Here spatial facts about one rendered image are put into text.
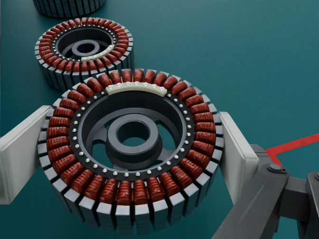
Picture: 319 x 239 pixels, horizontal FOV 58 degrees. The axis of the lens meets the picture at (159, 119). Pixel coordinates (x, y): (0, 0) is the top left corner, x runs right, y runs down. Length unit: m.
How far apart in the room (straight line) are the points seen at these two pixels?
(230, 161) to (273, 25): 0.34
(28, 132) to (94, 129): 0.05
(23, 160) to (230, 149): 0.11
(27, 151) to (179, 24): 0.32
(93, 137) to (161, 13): 0.31
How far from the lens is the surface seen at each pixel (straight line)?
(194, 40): 0.42
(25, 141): 0.17
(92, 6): 0.47
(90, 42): 0.37
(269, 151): 0.30
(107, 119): 0.21
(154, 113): 0.21
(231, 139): 0.16
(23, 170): 0.17
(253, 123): 0.32
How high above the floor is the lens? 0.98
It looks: 50 degrees down
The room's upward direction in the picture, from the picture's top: 1 degrees clockwise
